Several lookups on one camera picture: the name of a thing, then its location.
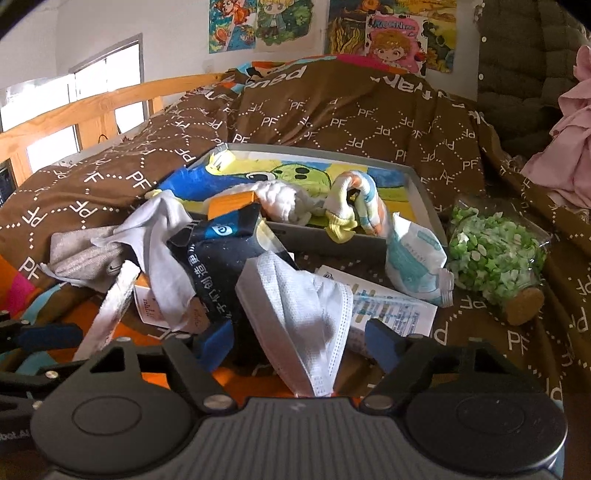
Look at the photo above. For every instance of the white face mask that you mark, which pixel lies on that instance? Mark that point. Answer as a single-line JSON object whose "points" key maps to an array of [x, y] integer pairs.
{"points": [[295, 314]]}

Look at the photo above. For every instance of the wooden bed rail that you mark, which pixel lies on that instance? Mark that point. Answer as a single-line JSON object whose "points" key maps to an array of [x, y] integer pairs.
{"points": [[92, 108]]}

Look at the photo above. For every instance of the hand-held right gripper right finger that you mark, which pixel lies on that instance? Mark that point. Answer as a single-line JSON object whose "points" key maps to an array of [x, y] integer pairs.
{"points": [[382, 344]]}

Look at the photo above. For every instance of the pink garment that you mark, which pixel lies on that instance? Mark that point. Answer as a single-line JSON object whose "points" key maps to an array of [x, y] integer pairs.
{"points": [[568, 138]]}

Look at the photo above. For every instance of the grey sock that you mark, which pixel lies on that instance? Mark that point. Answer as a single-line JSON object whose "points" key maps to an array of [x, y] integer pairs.
{"points": [[83, 261]]}

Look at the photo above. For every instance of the brown printed blanket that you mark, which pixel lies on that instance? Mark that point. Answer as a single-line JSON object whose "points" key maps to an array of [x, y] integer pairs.
{"points": [[332, 115]]}

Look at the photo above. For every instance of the window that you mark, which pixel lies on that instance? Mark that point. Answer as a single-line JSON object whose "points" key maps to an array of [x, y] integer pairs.
{"points": [[108, 60]]}

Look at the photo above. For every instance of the printed paper leaflet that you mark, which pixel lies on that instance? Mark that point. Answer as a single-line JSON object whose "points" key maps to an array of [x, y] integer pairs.
{"points": [[397, 314]]}

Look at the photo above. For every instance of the glass jar of green pieces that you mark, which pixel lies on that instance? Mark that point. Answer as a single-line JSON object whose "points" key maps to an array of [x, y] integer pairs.
{"points": [[494, 258]]}

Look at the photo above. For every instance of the red-haired figure wall poster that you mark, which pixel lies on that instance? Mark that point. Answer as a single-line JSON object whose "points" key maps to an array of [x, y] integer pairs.
{"points": [[233, 25]]}

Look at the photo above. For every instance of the white cloth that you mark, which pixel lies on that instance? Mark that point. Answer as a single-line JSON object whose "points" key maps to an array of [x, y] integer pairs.
{"points": [[157, 249]]}

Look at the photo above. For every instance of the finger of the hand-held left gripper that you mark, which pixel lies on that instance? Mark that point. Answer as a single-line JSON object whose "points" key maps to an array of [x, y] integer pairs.
{"points": [[27, 374], [46, 334]]}

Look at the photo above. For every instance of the spotted border figure wall poster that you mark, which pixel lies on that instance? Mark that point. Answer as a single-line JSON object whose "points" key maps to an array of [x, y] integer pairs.
{"points": [[397, 44]]}

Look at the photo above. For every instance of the white rolled sock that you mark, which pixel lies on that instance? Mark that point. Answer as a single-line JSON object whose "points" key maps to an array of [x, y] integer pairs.
{"points": [[284, 198]]}

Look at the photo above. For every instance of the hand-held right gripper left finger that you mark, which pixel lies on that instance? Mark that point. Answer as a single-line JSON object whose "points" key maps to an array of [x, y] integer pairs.
{"points": [[217, 340]]}

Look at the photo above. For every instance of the rolled striped sock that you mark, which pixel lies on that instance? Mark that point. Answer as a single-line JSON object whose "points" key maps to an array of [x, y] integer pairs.
{"points": [[364, 198]]}

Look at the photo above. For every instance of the blond figure green wall poster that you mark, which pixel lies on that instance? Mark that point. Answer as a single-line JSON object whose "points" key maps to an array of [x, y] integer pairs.
{"points": [[288, 21]]}

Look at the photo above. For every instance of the white paper box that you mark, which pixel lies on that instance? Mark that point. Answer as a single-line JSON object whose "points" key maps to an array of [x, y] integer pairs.
{"points": [[147, 307]]}

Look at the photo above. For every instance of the olive puffer jacket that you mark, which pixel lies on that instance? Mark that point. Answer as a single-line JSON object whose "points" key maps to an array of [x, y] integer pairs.
{"points": [[521, 55]]}

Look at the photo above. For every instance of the yellow sock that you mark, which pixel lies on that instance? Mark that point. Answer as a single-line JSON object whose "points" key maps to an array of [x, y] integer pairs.
{"points": [[339, 229]]}

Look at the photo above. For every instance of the wet wipes packet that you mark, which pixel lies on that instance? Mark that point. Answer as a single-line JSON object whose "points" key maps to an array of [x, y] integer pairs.
{"points": [[415, 263]]}

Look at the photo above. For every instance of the orange dark painting wall poster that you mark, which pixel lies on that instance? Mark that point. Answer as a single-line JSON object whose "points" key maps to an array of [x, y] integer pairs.
{"points": [[346, 32]]}

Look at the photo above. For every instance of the navy printed cloth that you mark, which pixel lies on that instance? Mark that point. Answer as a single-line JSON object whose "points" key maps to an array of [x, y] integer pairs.
{"points": [[212, 263]]}

